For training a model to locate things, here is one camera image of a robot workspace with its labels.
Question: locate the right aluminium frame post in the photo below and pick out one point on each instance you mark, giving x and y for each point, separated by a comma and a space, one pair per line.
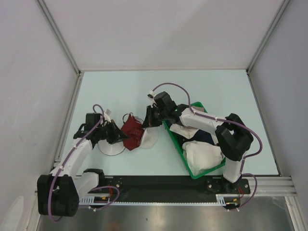
271, 29

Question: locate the green plastic basket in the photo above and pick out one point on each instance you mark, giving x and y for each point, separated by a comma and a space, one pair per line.
179, 136

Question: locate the navy blue garment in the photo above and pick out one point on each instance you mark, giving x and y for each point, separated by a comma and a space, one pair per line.
203, 136

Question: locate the white mesh laundry bag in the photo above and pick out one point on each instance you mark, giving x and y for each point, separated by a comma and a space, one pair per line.
148, 139

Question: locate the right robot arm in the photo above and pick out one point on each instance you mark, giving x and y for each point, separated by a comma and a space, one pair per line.
233, 138

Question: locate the white bra in basket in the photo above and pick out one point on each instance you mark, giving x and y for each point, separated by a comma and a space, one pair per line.
201, 156

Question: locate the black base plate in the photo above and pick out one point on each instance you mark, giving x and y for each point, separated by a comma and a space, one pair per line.
174, 189

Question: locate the beige bra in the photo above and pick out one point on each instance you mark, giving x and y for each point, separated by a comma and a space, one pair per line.
201, 109

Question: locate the aluminium frame post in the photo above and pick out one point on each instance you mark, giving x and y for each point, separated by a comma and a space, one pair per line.
271, 29
58, 35

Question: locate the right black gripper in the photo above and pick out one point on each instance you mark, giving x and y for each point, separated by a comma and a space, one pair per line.
149, 121

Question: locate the left aluminium frame post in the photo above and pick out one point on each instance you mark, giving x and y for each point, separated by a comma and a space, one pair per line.
58, 35

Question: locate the dark red bra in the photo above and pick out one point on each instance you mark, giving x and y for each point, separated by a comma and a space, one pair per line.
134, 130

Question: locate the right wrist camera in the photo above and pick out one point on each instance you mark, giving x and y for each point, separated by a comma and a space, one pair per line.
151, 94

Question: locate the light blue cable duct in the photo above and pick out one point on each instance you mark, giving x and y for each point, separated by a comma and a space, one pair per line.
95, 199

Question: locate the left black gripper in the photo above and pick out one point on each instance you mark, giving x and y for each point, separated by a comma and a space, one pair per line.
117, 134

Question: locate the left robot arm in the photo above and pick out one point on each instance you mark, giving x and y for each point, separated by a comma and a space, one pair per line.
60, 191

